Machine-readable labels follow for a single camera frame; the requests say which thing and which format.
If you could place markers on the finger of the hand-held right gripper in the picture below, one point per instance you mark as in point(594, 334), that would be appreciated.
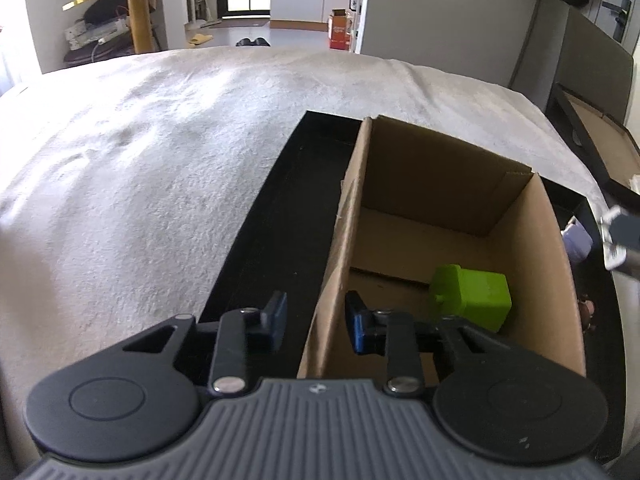
point(625, 235)

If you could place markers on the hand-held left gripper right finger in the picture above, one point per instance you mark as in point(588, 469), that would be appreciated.
point(356, 325)

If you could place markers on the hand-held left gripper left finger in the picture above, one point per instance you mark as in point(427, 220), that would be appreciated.
point(274, 317)

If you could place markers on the lilac toy block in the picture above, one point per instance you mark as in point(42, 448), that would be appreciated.
point(576, 242)

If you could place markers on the green toy block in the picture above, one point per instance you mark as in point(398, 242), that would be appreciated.
point(475, 295)

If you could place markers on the black tray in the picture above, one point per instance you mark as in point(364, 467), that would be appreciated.
point(300, 185)

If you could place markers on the cardboard box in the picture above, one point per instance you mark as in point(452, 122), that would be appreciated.
point(430, 175)

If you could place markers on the small brown toy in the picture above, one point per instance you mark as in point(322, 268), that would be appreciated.
point(587, 310)

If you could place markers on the open black flat box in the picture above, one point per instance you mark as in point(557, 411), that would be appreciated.
point(600, 130)

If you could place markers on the dark padded headboard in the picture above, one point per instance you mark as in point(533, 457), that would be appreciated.
point(585, 55)

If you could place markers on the black shoes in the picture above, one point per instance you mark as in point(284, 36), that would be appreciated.
point(252, 42)

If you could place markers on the yellow slippers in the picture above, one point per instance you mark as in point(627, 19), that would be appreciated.
point(199, 39)

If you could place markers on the orange carton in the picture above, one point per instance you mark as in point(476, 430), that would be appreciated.
point(339, 30)

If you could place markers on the doormat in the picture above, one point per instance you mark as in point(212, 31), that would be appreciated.
point(245, 23)

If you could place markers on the round gold table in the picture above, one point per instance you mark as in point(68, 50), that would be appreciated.
point(137, 15)

